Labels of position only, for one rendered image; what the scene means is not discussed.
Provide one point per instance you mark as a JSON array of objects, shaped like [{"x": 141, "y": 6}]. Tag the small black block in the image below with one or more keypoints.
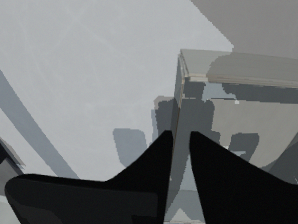
[{"x": 2, "y": 156}]

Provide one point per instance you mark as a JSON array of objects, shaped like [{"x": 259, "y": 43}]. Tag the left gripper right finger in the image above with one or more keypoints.
[{"x": 234, "y": 191}]

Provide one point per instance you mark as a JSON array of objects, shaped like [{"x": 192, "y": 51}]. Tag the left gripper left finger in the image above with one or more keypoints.
[{"x": 137, "y": 195}]

